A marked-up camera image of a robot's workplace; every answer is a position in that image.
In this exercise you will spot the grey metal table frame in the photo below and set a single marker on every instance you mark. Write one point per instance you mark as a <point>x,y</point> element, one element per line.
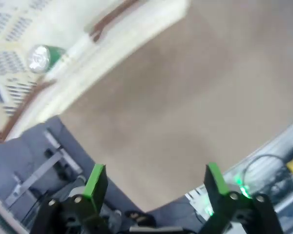
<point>34,178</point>

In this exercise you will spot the aluminium frame rail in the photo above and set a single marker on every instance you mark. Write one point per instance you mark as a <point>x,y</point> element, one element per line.
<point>290,136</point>

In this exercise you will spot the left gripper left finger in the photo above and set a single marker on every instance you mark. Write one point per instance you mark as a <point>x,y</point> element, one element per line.
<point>95,190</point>

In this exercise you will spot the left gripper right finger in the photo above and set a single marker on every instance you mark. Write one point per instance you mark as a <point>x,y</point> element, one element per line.
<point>216,185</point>

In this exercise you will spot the cream basket with brown rim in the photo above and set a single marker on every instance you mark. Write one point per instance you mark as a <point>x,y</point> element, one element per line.
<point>127,31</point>

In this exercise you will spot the green beer can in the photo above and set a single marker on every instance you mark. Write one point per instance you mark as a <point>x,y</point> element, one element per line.
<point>39,58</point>

